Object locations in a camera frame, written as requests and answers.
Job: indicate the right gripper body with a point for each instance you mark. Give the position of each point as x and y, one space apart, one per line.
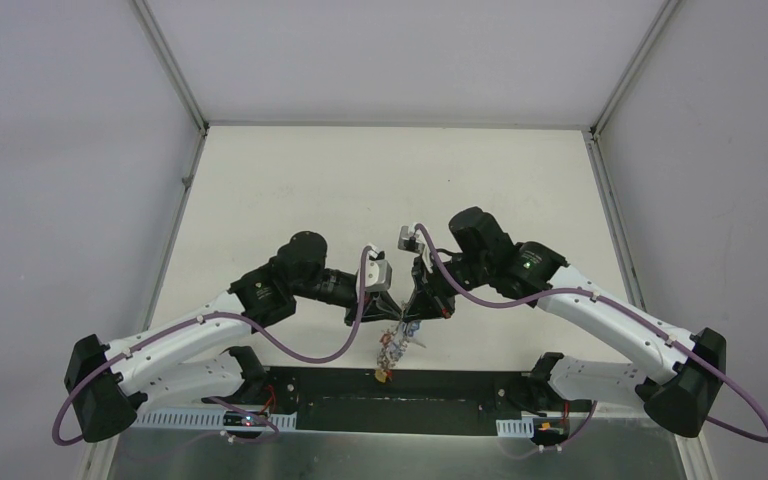
434 280

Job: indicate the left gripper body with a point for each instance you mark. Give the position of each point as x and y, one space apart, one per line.
363 304

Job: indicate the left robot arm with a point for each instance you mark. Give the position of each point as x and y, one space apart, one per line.
259 299

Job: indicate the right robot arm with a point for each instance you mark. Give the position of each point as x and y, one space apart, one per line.
541 278

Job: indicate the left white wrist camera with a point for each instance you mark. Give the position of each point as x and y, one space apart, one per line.
376 274

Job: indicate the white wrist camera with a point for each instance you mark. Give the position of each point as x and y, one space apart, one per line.
376 274
409 239

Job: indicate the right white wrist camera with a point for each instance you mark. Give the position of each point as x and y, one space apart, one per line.
409 239

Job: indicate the aluminium frame rail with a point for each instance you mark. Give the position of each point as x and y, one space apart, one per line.
680 404

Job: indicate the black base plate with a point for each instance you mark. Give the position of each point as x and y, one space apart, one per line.
425 402

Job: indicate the right white cable duct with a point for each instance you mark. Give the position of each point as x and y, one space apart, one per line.
515 428

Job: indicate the white cable duct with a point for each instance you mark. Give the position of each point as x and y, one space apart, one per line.
515 428
200 419

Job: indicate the left white cable duct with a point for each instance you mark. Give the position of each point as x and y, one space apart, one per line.
200 419

